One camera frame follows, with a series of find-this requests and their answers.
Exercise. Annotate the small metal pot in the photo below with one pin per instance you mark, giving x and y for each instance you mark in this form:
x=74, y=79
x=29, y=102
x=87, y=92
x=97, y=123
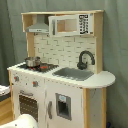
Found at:
x=32, y=61

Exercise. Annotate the white toy microwave door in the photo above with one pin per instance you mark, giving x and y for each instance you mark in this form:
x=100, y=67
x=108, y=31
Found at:
x=70, y=25

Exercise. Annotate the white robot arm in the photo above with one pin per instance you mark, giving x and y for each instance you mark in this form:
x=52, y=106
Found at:
x=23, y=121

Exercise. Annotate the wooden toy kitchen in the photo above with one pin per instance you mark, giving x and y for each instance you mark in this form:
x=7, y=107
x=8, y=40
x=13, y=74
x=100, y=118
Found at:
x=64, y=52

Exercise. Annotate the grey toy sink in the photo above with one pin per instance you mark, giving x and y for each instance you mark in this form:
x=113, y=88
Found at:
x=74, y=74

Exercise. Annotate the black toy faucet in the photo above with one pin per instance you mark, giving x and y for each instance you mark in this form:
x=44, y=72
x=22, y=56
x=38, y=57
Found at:
x=83, y=64

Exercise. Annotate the black toy stovetop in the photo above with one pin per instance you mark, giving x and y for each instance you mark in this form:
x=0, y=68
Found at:
x=43, y=67

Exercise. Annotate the right red stove knob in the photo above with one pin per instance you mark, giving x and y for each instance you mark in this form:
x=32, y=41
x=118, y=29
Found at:
x=35, y=84

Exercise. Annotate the white cabinet door with dispenser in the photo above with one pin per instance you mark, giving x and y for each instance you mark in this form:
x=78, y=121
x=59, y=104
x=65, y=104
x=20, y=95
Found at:
x=64, y=106

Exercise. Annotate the grey range hood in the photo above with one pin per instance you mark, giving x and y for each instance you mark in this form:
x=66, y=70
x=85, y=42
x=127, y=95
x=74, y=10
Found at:
x=40, y=24

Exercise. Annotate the toy oven door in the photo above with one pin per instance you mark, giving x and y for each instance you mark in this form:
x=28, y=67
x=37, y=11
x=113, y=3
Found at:
x=28, y=104

